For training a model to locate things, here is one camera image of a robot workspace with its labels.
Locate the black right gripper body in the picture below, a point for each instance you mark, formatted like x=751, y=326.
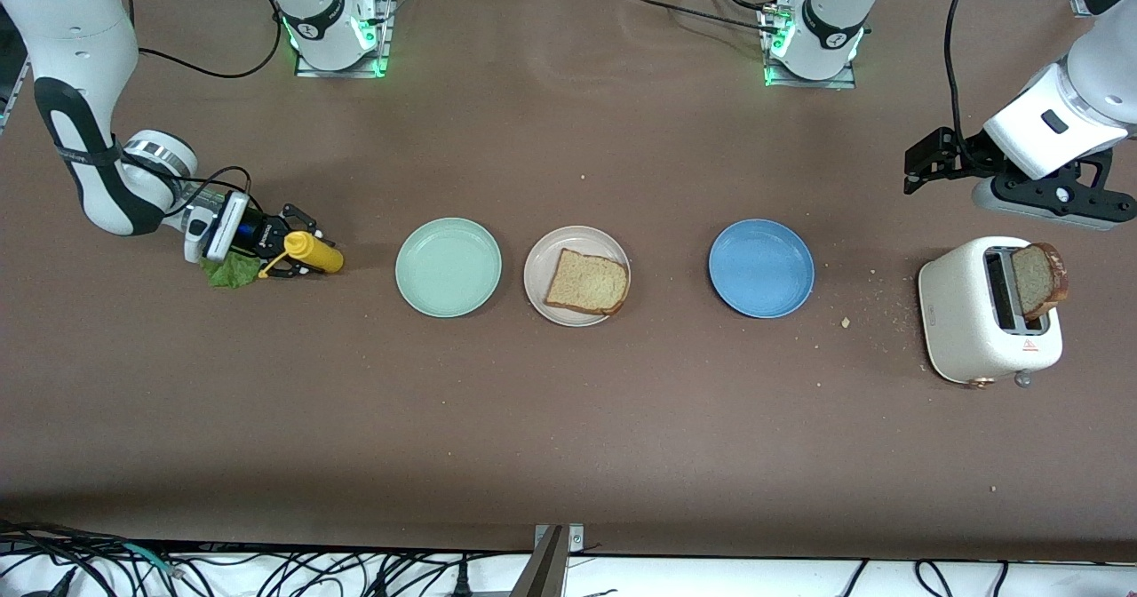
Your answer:
x=260, y=230

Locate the yellow mustard squeeze bottle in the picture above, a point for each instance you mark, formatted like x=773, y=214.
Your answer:
x=324, y=258

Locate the green lettuce leaf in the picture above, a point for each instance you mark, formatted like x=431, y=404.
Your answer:
x=233, y=273

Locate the brown bread slice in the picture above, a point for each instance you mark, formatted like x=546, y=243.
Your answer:
x=586, y=282
x=1039, y=279

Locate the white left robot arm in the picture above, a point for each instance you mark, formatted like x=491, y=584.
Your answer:
x=1101, y=73

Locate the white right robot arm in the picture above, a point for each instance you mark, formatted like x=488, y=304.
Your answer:
x=71, y=19

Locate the mint green round plate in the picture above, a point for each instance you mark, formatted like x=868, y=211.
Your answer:
x=449, y=266

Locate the blue round plate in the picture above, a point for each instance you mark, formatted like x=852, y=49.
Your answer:
x=761, y=268

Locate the beige round plate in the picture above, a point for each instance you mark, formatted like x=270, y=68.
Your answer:
x=555, y=246

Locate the white two-slot toaster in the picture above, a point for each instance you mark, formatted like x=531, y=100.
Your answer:
x=959, y=313

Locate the black power plug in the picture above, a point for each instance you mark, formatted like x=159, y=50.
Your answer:
x=462, y=579

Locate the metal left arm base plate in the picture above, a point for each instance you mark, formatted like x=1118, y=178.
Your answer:
x=835, y=83

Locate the aluminium corner bracket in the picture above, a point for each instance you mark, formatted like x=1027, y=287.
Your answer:
x=1085, y=3

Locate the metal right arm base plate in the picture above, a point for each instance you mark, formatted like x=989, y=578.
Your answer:
x=387, y=28

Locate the metal table edge bracket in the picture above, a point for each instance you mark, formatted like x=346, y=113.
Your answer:
x=546, y=570

